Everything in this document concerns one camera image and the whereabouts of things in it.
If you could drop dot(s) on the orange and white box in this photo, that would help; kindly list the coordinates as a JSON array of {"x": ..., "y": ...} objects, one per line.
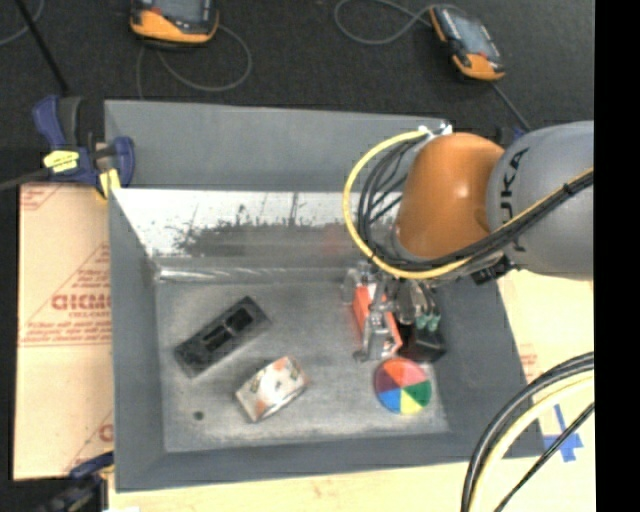
[{"x": 361, "y": 307}]

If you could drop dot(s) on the brown cardboard board red print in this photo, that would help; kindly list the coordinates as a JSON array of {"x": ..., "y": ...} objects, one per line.
[{"x": 60, "y": 325}]

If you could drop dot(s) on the black flat slotted block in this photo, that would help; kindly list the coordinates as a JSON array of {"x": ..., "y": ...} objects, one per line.
[{"x": 222, "y": 335}]

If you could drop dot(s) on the grey metal bin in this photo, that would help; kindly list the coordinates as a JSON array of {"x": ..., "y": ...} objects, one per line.
[{"x": 280, "y": 150}]

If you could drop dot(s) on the multicolour segmented ball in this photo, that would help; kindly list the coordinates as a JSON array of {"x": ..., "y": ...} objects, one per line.
[{"x": 403, "y": 386}]

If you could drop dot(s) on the white and orange packet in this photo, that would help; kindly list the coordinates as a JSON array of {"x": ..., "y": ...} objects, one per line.
[{"x": 272, "y": 387}]

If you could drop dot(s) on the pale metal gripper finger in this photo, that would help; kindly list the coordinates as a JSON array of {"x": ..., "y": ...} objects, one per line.
[
  {"x": 351, "y": 287},
  {"x": 372, "y": 342}
]

